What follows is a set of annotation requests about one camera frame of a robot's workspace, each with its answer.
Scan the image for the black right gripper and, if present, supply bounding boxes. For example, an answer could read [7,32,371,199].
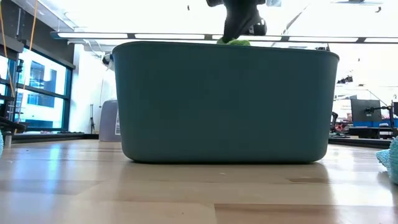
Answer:
[222,0,267,44]

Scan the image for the green microfiber towel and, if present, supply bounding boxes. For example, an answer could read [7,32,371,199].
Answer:
[216,37,251,47]

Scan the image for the teal plastic basket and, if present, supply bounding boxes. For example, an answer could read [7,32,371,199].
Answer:
[112,41,340,164]

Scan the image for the black ceiling spotlights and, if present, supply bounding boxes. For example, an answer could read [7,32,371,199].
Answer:
[336,75,354,85]

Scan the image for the long ceiling light fixture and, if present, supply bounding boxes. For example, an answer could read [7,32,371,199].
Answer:
[51,30,398,44]

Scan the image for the black computer monitor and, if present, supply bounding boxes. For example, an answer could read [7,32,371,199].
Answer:
[350,98,382,123]

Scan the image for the spray bottle with blue trigger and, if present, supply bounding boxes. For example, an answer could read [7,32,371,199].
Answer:
[98,52,123,142]

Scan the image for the thin black stand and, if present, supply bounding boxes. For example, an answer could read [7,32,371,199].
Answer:
[89,104,96,134]

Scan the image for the yellow extension cord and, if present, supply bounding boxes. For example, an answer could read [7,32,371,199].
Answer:
[0,0,40,125]

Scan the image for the window with dark frame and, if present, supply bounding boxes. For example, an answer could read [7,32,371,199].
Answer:
[0,46,75,133]

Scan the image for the black aluminium table frame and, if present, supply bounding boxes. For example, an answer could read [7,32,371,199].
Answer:
[11,132,392,149]

